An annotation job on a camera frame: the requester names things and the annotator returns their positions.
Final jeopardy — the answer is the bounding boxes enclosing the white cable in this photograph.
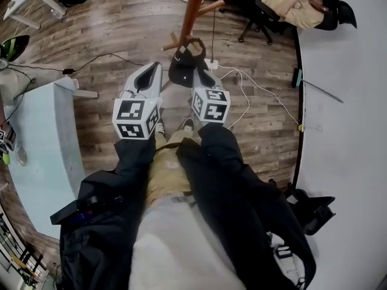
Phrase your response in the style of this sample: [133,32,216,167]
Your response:
[216,65,301,130]

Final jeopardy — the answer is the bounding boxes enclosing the spare hand-held gripper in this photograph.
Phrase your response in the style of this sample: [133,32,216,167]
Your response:
[0,124,18,154]

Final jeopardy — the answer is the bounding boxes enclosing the black cable with adapter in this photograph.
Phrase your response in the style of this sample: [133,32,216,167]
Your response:
[8,52,145,76]

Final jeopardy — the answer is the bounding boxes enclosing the black reclining office chair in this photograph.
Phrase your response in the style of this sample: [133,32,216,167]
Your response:
[238,0,358,45]

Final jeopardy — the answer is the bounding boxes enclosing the person's shoe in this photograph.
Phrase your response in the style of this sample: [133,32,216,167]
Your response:
[181,117,196,138]
[153,115,166,140]

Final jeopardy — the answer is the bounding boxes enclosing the black box device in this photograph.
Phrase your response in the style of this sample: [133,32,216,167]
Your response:
[50,194,125,227]

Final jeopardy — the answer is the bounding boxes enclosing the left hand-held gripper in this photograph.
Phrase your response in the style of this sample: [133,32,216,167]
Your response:
[112,61,164,140]

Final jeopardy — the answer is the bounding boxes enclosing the person's right forearm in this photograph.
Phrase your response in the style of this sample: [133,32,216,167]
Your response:
[198,121,244,170]

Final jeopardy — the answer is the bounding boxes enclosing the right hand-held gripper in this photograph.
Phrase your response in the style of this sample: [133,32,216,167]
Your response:
[190,67,232,124]

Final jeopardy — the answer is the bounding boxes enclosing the person's right shoe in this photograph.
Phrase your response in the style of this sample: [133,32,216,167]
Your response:
[181,117,196,138]

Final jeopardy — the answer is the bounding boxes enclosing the wooden coat stand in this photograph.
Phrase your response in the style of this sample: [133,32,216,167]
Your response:
[161,0,225,51]

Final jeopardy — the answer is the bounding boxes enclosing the green broom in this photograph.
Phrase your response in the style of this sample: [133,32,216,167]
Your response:
[291,68,344,103]

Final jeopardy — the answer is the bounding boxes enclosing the person's khaki trousers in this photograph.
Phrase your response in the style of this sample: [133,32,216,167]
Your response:
[144,127,201,211]

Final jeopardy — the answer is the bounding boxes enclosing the light blue table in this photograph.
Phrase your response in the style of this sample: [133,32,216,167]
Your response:
[5,76,86,242]

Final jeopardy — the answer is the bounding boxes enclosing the person's white shirt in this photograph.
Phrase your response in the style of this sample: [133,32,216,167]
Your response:
[129,196,247,290]

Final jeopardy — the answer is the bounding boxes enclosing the person's left shoe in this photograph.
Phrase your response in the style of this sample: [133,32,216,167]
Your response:
[153,115,166,140]

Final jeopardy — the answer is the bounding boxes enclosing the person's left forearm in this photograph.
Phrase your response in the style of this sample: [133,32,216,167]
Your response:
[113,136,157,179]

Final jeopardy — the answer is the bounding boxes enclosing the thin black power cord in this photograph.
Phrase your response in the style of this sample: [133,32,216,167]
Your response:
[210,10,216,61]

